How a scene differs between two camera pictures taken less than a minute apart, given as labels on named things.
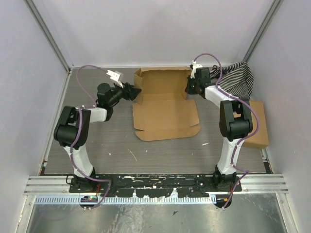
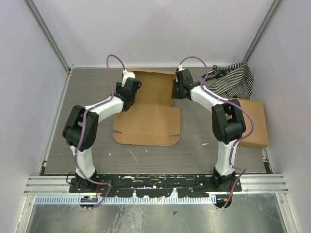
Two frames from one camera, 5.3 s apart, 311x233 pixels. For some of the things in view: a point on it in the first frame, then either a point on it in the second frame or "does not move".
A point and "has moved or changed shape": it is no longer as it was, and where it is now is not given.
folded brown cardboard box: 260,140 does not move
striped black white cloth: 236,79 does not move
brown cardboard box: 164,113 has moved or changed shape
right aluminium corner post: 272,9 does not move
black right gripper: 190,91 -> 174,95
